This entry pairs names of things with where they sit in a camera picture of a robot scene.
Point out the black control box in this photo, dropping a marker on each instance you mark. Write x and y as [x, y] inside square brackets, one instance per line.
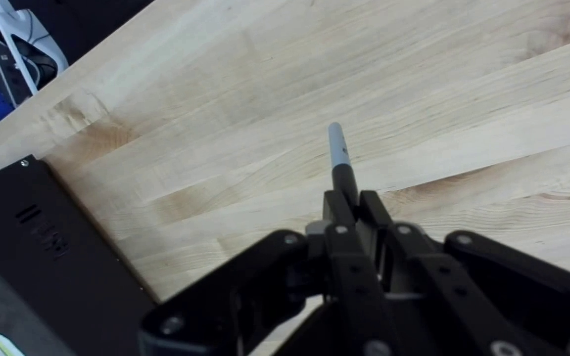
[39, 264]

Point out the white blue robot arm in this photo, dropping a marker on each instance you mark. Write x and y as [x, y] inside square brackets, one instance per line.
[23, 41]

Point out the black grey pen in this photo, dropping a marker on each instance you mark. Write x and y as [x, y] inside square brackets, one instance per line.
[340, 160]

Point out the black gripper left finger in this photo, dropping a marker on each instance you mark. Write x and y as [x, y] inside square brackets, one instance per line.
[344, 278]

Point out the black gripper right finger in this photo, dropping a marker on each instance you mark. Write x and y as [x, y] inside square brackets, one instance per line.
[469, 290]

